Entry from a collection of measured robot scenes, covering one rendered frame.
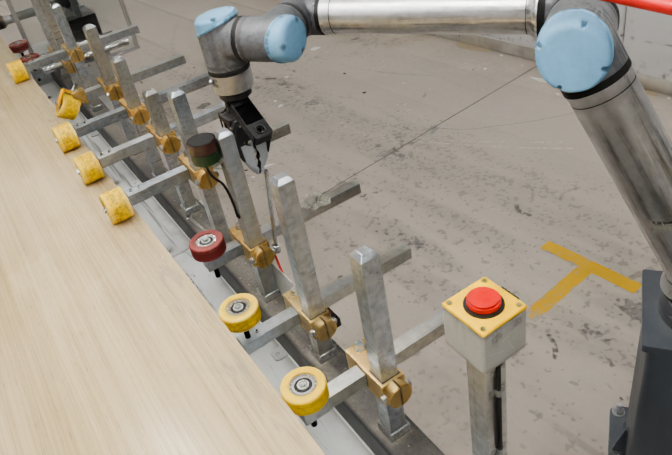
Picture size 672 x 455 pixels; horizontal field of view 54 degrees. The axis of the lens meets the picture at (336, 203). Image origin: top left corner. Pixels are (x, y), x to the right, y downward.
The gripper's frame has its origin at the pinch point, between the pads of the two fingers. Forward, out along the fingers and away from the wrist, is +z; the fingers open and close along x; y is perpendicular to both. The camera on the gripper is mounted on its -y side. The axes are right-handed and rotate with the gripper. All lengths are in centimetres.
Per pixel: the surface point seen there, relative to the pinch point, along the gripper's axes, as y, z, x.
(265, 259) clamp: -9.3, 16.7, 7.8
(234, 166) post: -7.2, -8.0, 7.9
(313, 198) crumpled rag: -1.9, 12.9, -10.9
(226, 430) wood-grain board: -51, 10, 36
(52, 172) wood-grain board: 63, 10, 38
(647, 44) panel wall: 70, 76, -250
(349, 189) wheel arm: -2.9, 14.7, -20.7
